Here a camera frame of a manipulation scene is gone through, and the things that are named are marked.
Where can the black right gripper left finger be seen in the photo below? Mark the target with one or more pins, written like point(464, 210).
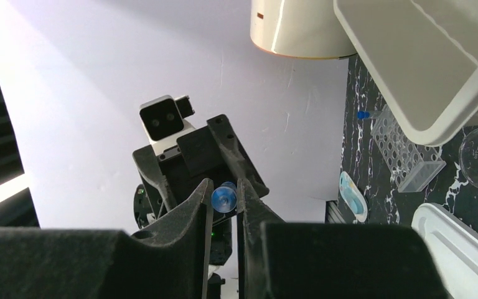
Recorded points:
point(39, 263)

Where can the blue capped tube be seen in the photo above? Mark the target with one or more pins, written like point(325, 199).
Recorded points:
point(369, 115)
point(224, 198)

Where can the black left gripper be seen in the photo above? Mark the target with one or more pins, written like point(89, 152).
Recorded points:
point(213, 152)

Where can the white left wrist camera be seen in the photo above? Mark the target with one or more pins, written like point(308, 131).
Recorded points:
point(164, 120)

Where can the beige plastic bin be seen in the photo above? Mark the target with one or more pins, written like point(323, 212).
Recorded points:
point(423, 57)

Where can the white bin lid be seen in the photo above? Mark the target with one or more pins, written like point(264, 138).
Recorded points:
point(453, 246)

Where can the beige cylindrical centrifuge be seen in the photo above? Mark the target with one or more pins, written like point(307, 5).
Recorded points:
point(302, 29)

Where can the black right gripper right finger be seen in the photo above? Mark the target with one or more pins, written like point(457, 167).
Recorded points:
point(312, 260)

